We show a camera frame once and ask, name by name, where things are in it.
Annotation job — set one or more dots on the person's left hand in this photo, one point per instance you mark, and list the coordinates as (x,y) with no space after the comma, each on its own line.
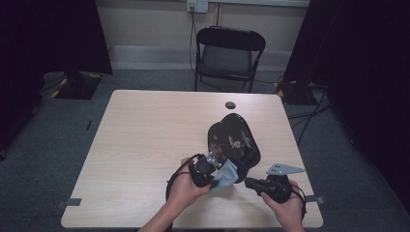
(185,193)

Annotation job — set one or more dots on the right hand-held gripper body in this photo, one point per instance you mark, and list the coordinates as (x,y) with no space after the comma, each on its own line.
(274,188)

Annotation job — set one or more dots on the person's right hand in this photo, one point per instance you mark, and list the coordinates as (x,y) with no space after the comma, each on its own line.
(285,211)

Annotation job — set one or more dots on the dark curtain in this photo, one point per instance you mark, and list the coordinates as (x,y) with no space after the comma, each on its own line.
(364,80)
(48,38)

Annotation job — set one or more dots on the white wall socket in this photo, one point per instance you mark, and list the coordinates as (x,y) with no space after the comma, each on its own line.
(197,5)

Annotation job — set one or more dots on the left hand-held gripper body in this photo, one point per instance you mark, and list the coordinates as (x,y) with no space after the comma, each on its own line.
(203,170)

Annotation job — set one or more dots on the black glossy floral tray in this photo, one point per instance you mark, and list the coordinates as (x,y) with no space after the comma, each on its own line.
(235,141)

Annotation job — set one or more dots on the grey-blue cleaning cloth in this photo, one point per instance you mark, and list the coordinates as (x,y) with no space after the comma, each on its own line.
(225,177)

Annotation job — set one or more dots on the black folding chair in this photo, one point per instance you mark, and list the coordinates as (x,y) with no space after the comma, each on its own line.
(227,58)

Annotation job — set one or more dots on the grey tape strip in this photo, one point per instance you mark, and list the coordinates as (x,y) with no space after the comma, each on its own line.
(70,202)
(316,199)

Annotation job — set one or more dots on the black stand base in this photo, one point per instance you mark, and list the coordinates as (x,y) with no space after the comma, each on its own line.
(77,86)
(295,93)

